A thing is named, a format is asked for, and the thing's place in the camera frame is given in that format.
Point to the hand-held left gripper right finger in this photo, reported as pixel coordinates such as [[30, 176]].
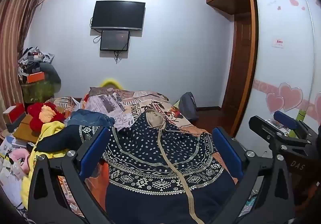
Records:
[[227, 153]]

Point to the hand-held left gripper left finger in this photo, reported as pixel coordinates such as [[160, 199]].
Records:
[[94, 153]]

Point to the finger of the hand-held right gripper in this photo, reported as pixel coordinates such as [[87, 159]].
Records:
[[265, 128], [286, 118]]

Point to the navy patterned hoodie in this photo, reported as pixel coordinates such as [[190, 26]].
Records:
[[150, 151]]

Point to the green bottle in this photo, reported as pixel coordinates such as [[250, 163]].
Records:
[[301, 114]]

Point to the blue denim jeans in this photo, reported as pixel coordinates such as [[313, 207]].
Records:
[[87, 117]]

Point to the yellow garment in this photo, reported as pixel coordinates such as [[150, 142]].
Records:
[[47, 131]]

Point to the newspaper printed blanket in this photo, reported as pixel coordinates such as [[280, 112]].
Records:
[[120, 103]]

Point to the grey backpack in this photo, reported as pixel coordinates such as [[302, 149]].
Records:
[[188, 106]]

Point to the brown wooden door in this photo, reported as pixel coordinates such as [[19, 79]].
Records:
[[238, 63]]

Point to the red plush toy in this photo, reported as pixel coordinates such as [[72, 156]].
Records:
[[37, 109]]

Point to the yellow rounded object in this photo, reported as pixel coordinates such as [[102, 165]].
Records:
[[110, 82]]

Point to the pink soft item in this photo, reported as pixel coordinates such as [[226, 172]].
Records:
[[20, 158]]

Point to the cardboard box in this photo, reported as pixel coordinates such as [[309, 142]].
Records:
[[23, 128]]

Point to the red label sticker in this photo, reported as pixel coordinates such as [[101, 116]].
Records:
[[278, 42]]

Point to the green patterned cloth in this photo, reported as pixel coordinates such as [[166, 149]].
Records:
[[35, 92]]

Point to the red and white box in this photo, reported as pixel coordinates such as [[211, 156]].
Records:
[[13, 113]]

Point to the orange box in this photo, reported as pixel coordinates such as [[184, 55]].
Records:
[[35, 77]]

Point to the wooden wardrobe with white doors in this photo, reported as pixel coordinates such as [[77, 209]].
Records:
[[280, 18]]

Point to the small black monitor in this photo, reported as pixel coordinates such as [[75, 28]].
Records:
[[114, 40]]

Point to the striped brown curtain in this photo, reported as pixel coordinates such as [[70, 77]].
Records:
[[15, 33]]

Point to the black wall television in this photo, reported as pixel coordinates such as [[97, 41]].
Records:
[[117, 14]]

